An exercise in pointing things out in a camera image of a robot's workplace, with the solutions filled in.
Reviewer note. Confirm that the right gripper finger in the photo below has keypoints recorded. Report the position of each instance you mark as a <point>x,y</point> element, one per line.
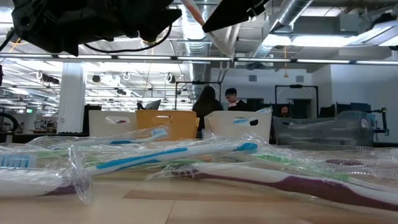
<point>233,12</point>

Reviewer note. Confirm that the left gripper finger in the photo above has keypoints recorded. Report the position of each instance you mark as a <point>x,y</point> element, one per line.
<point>158,21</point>

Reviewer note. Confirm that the orange toothbrush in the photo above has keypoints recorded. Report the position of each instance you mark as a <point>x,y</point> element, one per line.
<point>196,14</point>

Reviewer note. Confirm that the blue toothbrush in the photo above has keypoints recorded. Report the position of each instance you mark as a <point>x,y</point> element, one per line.
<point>264,109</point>
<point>245,120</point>
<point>140,158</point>
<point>158,133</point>

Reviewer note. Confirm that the grey translucent plastic bin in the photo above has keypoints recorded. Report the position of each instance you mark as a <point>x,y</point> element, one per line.
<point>311,130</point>

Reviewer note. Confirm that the LED light bar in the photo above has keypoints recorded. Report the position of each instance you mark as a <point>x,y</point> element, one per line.
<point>202,58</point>

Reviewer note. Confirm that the white square pillar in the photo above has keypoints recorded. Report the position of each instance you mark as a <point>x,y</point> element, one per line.
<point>71,99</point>

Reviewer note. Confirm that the grey tilted monitor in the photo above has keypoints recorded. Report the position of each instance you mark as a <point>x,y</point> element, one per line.
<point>154,105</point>

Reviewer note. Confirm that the person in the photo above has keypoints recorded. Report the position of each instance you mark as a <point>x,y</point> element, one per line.
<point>234,104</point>
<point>206,105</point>
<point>283,111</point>

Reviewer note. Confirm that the black office partition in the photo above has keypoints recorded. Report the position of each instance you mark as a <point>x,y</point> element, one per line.
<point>258,104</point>

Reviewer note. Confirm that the green exit sign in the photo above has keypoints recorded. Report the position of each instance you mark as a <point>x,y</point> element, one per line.
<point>29,110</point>

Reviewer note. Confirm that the white plastic bin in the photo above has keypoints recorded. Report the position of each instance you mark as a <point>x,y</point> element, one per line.
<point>217,130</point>
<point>96,126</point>

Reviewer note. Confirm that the orange plastic bin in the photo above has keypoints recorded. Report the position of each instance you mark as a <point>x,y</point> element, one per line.
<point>183,127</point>

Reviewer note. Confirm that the silver ventilation duct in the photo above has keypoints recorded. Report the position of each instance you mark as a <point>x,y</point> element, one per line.
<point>295,9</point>
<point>194,49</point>

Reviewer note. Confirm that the black rig frame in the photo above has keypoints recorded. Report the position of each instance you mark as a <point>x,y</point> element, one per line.
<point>295,86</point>

